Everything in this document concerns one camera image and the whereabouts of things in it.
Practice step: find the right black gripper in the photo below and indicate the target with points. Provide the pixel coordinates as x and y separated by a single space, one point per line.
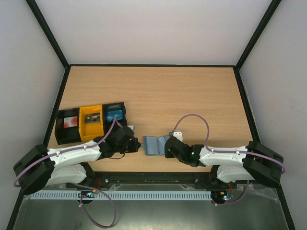
169 147

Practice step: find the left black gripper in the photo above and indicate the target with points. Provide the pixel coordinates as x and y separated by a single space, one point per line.
136 144

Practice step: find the teal leather card holder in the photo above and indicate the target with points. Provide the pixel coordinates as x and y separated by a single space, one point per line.
154 146

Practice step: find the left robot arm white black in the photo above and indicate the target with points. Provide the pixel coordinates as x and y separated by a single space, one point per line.
42 167

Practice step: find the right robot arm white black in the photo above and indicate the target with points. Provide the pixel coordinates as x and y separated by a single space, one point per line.
253 162

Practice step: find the blue card in tray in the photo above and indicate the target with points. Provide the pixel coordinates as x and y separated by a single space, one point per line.
114 113

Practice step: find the black VIP card in tray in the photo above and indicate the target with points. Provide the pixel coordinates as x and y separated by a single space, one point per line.
92 118

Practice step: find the red white card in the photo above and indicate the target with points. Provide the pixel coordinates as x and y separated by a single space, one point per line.
71 121

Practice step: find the black tray right compartment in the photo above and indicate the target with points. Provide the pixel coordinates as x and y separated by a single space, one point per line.
113 109

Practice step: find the black tray compartment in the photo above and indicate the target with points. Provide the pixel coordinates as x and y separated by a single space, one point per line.
66 135
113 109

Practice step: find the yellow tray middle compartment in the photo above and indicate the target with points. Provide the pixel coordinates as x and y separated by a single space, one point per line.
90 131

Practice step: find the black tray left compartment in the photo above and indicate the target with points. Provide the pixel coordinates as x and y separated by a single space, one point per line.
66 135

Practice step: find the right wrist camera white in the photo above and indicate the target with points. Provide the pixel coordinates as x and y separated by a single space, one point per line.
177 134

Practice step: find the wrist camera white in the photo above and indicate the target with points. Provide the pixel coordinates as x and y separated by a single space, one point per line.
132 127
177 134

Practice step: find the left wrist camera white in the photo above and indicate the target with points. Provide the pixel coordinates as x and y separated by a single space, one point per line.
132 127

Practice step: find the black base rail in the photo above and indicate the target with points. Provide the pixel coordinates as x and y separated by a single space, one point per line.
198 180

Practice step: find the light blue slotted cable duct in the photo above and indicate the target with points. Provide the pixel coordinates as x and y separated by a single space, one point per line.
123 195

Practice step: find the black aluminium frame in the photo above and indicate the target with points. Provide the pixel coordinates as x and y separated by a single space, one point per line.
33 6

